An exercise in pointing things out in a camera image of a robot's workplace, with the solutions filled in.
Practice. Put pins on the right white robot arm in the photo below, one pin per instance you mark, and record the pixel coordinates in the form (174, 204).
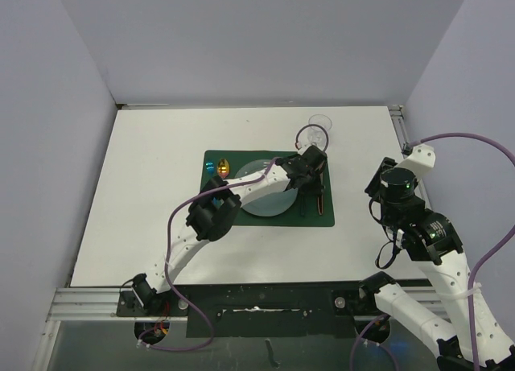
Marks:
(470, 337)

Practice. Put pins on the blue plastic spoon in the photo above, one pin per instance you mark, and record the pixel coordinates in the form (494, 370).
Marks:
(210, 167)

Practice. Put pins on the dark green placemat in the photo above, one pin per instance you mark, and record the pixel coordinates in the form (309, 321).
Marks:
(291, 217)

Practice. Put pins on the gold fork green handle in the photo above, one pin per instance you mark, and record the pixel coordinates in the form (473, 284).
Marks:
(302, 203)

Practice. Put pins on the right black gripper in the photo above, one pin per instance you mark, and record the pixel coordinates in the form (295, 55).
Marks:
(372, 188)

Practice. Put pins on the clear plastic cup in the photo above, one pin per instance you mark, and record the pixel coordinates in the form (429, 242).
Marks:
(319, 126)

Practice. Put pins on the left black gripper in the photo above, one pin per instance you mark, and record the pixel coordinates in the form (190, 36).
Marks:
(315, 188)

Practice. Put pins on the copper knife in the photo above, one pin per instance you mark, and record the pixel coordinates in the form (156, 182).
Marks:
(319, 198)

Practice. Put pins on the teal round plate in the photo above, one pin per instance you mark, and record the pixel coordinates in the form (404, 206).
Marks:
(272, 205)

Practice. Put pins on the gold iridescent spoon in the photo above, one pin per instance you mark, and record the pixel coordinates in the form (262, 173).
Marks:
(223, 168)

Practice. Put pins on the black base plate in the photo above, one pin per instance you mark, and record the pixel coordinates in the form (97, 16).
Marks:
(294, 309)

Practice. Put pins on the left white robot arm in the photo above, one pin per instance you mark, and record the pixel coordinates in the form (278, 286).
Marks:
(208, 216)

